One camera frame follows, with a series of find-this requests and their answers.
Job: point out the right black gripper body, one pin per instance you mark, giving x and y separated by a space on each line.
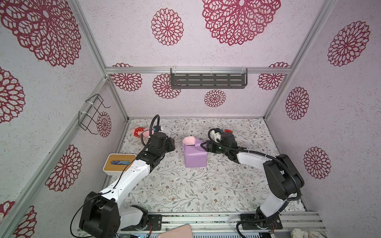
219 148

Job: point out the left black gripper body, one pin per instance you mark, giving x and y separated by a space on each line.
163 151

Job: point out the pink wrapping paper sheet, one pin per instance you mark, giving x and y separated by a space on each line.
194 155

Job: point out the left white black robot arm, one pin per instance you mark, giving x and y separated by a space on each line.
100 213

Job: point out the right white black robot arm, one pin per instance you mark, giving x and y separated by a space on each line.
284 180

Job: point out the white wooden tissue box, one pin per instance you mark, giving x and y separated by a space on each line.
116 163

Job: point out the pink plush toy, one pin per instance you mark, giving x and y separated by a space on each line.
141 132

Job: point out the pink cloth at bottom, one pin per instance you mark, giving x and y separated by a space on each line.
180 232

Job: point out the white cloth bottom right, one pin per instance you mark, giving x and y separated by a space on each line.
304 233

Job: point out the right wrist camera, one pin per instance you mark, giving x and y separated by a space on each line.
216 135

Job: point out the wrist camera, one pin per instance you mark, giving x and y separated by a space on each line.
216 135
156 129

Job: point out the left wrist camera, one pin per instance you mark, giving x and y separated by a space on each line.
156 129

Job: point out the grey wall shelf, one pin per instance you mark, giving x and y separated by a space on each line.
197 80

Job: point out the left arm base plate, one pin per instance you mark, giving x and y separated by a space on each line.
154 221

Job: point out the black wire wall rack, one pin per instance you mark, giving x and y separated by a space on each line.
86 118

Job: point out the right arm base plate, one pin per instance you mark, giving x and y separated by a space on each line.
256 222

